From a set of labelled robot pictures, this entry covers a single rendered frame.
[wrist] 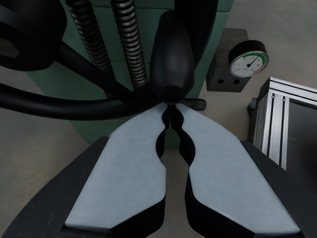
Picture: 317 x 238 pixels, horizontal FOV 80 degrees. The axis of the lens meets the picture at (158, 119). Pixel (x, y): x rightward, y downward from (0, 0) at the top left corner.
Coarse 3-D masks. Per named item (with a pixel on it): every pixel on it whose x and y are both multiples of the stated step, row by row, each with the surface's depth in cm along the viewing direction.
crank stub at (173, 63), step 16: (176, 16) 11; (160, 32) 11; (176, 32) 10; (160, 48) 10; (176, 48) 10; (160, 64) 9; (176, 64) 9; (192, 64) 10; (160, 80) 9; (176, 80) 9; (192, 80) 10; (160, 96) 10; (176, 96) 10
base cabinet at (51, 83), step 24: (72, 24) 34; (144, 24) 33; (216, 24) 33; (72, 48) 39; (120, 48) 38; (144, 48) 38; (216, 48) 38; (48, 72) 45; (72, 72) 45; (120, 72) 45; (72, 96) 55; (96, 96) 54; (192, 96) 53; (72, 120) 69; (120, 120) 67; (168, 144) 89
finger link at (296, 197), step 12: (252, 144) 8; (252, 156) 7; (264, 156) 7; (264, 168) 7; (276, 168) 7; (276, 180) 6; (288, 180) 6; (276, 192) 6; (288, 192) 6; (300, 192) 6; (312, 192) 6; (288, 204) 6; (300, 204) 6; (312, 204) 6; (300, 216) 5; (312, 216) 5; (300, 228) 5; (312, 228) 5
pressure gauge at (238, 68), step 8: (256, 40) 31; (240, 48) 31; (248, 48) 31; (256, 48) 30; (264, 48) 31; (232, 56) 33; (240, 56) 31; (248, 56) 31; (256, 56) 31; (264, 56) 31; (232, 64) 32; (240, 64) 33; (256, 64) 33; (264, 64) 33; (232, 72) 34; (240, 72) 35; (248, 72) 34; (256, 72) 34
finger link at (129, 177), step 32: (128, 128) 9; (160, 128) 9; (128, 160) 7; (160, 160) 7; (96, 192) 6; (128, 192) 6; (160, 192) 6; (96, 224) 5; (128, 224) 5; (160, 224) 6
